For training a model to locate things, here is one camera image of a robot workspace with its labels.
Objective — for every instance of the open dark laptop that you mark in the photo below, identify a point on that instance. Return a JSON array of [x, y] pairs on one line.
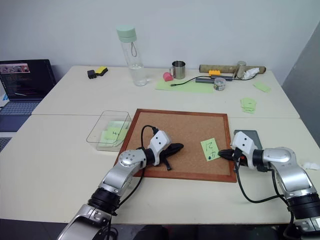
[[25, 82]]

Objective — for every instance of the silver metal cylinder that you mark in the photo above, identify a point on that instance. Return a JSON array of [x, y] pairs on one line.
[[240, 68]]

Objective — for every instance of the grey flat tray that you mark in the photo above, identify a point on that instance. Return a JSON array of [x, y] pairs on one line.
[[253, 138]]

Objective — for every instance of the pink round object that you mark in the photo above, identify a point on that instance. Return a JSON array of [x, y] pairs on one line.
[[168, 77]]

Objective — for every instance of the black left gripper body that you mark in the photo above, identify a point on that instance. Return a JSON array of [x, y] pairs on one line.
[[168, 152]]

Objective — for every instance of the small white paper scrap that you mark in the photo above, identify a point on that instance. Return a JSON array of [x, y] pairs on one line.
[[311, 166]]

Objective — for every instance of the green note with black writing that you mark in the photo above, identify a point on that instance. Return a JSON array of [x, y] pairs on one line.
[[209, 147]]

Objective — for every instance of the clear bottle with green lid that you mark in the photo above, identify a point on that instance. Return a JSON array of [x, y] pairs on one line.
[[136, 62]]

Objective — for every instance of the large green paper sheet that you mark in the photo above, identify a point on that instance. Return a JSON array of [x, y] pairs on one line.
[[190, 88]]

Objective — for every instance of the green sticky note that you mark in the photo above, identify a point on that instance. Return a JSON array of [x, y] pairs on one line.
[[113, 133], [262, 87], [117, 124]]

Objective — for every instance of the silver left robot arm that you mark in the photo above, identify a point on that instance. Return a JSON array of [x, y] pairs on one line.
[[125, 172]]

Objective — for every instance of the clear plastic box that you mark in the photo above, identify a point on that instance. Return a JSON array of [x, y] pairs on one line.
[[100, 146]]

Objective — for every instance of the stack of green sticky notes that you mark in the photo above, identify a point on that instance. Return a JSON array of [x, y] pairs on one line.
[[248, 105]]

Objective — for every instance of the cork board with wooden frame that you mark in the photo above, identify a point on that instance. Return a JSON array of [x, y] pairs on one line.
[[185, 127]]

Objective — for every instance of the small clear jar of pushpins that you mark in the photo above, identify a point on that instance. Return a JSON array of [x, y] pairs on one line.
[[219, 84]]

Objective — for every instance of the stainless steel mug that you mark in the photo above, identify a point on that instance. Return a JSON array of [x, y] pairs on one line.
[[179, 70]]

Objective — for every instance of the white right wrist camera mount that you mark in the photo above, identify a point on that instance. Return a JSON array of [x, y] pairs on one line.
[[243, 143]]

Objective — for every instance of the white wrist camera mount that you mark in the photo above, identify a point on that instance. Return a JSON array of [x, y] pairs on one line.
[[243, 143], [160, 142]]

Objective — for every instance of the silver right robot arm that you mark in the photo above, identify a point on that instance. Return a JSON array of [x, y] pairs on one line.
[[290, 172]]

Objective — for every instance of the grey usb hub bar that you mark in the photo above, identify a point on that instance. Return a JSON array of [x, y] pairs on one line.
[[203, 80]]

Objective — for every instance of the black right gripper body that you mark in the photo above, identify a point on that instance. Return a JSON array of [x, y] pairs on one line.
[[237, 156]]

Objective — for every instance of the yellow and black sponge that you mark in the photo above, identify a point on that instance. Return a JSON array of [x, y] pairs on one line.
[[101, 71]]

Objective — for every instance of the small black block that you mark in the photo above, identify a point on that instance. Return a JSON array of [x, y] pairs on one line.
[[92, 74]]

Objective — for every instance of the yellow toy brick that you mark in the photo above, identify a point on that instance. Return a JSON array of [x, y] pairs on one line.
[[214, 72]]

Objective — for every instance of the crumpled white tissue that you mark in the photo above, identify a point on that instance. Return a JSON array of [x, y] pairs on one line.
[[250, 73]]

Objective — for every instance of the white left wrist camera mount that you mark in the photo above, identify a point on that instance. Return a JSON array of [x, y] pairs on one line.
[[160, 142]]

